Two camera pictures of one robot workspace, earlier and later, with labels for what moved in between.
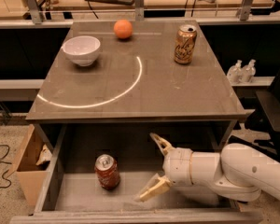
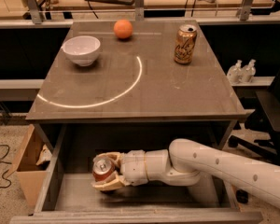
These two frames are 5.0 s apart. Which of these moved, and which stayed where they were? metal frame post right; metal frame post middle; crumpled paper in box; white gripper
Moved: white gripper
Stayed: metal frame post right; metal frame post middle; crumpled paper in box
